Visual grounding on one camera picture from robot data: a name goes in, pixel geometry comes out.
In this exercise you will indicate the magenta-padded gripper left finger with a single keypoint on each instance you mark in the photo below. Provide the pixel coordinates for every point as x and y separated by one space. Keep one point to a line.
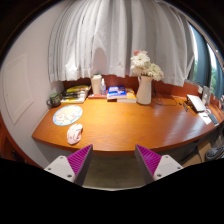
61 166

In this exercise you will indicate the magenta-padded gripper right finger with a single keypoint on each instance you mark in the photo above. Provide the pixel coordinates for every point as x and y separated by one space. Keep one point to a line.
165 166

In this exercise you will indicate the pink computer mouse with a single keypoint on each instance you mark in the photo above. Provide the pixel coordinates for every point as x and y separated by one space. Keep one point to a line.
74 134

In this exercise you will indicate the round cartoon-print mouse pad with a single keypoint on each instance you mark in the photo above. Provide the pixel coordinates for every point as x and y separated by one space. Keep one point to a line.
67 115

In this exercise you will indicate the dark mug with green inside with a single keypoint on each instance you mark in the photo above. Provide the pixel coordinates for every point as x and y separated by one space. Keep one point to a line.
54 100

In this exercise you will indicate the white and yellow book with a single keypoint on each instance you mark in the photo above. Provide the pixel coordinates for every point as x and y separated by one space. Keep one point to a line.
71 100

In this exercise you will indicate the white flat device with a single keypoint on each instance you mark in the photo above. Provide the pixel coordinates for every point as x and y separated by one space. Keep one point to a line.
196 102

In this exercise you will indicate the tan book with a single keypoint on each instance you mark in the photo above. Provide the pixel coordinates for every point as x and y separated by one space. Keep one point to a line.
130 97

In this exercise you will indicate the white ceramic vase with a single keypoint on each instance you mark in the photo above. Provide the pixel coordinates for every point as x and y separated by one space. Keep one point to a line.
144 91

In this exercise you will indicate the red book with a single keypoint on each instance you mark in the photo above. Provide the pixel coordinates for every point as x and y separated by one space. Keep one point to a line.
96 96

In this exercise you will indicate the yellow and black book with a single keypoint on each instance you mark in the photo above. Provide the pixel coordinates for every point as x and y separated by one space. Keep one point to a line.
78 88

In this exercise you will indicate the cream tumbler with lid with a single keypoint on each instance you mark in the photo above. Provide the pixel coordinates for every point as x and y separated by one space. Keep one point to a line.
96 85

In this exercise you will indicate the teal curtain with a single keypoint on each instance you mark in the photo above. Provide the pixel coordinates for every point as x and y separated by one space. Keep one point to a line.
201 56

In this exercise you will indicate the white curtain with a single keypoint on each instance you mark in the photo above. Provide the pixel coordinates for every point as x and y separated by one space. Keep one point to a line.
113 36

